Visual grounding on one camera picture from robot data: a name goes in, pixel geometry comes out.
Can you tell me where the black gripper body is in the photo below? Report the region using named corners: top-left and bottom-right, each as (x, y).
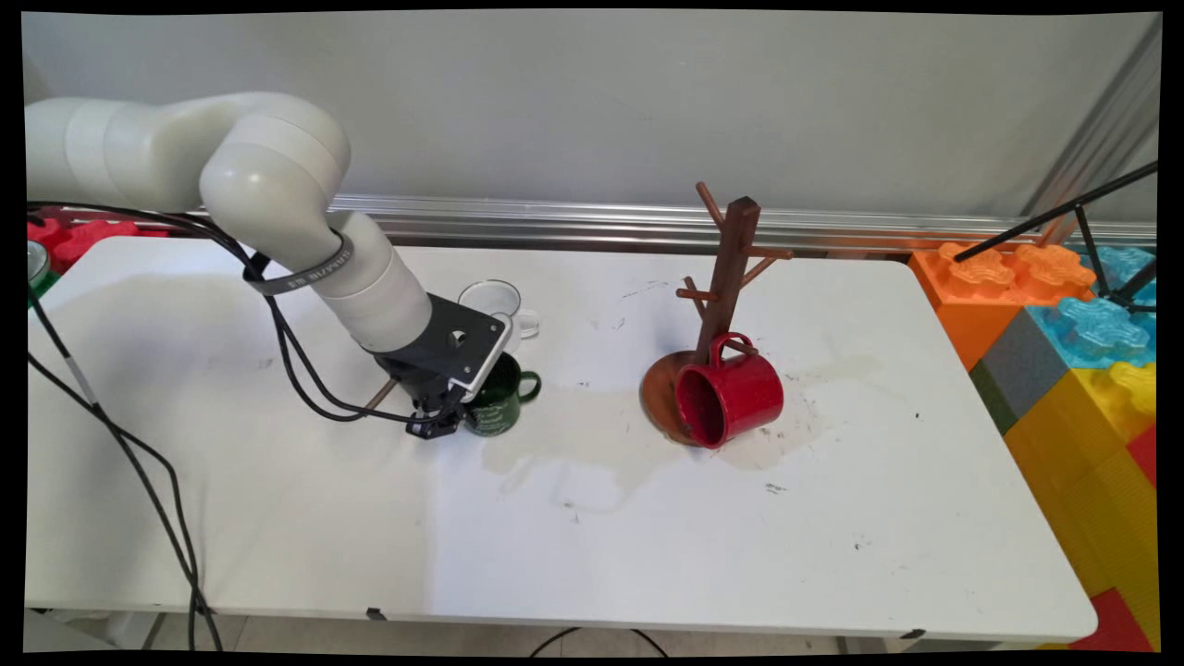
top-left (381, 356), bottom-right (468, 422)

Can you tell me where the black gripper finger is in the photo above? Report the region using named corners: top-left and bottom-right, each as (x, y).
top-left (407, 407), bottom-right (463, 441)

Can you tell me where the green enamel mug white print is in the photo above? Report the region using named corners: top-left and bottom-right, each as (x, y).
top-left (461, 351), bottom-right (543, 438)

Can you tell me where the red enamel mug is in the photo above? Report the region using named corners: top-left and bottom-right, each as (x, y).
top-left (672, 331), bottom-right (785, 450)

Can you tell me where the brown wooden mug tree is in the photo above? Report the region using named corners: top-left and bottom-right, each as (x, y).
top-left (641, 181), bottom-right (795, 447)

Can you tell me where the red giant building block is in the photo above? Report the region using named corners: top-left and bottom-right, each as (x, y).
top-left (1126, 424), bottom-right (1159, 488)
top-left (26, 213), bottom-right (173, 275)
top-left (1071, 586), bottom-right (1154, 653)

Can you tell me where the green block with metal disc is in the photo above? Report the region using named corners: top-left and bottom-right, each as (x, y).
top-left (26, 240), bottom-right (53, 308)

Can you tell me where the orange giant building block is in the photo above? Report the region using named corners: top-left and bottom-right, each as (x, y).
top-left (908, 242), bottom-right (1097, 371)

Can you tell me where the grey giant building block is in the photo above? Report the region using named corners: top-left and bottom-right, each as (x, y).
top-left (968, 310), bottom-right (1070, 436)

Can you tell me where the yellow giant building block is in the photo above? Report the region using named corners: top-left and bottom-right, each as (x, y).
top-left (1004, 361), bottom-right (1160, 648)

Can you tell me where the blue giant building block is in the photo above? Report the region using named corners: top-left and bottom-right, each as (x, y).
top-left (1025, 245), bottom-right (1157, 371)

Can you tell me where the black tripod stand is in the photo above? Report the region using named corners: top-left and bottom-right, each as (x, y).
top-left (953, 162), bottom-right (1159, 314)

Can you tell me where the dark grey camera bracket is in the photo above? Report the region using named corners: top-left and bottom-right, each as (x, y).
top-left (374, 294), bottom-right (508, 391)

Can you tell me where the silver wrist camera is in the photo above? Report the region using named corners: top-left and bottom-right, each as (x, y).
top-left (455, 313), bottom-right (517, 404)

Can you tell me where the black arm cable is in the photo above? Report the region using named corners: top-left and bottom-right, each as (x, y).
top-left (26, 202), bottom-right (447, 428)

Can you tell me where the black velcro cable strap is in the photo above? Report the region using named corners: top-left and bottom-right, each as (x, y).
top-left (242, 231), bottom-right (356, 298)

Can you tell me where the black cable under table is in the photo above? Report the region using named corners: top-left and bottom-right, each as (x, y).
top-left (529, 627), bottom-right (669, 658)

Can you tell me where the black cable with metal connector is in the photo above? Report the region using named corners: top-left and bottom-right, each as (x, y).
top-left (26, 296), bottom-right (225, 654)

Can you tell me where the aluminium rail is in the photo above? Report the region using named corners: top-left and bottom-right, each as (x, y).
top-left (176, 192), bottom-right (1157, 256)

